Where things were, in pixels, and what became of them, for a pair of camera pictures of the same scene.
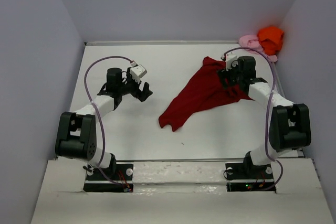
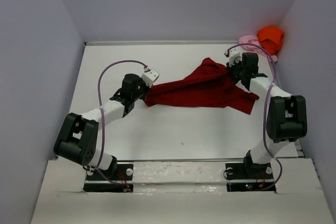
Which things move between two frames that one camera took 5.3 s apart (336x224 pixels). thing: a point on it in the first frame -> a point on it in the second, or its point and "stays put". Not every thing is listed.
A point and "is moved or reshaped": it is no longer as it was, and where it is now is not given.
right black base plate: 243,177 stays put
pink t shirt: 252,42 stays put
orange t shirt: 271,39 stays put
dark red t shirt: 205,89 is moved or reshaped
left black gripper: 144,94 -> 146,88
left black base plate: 119,178 stays put
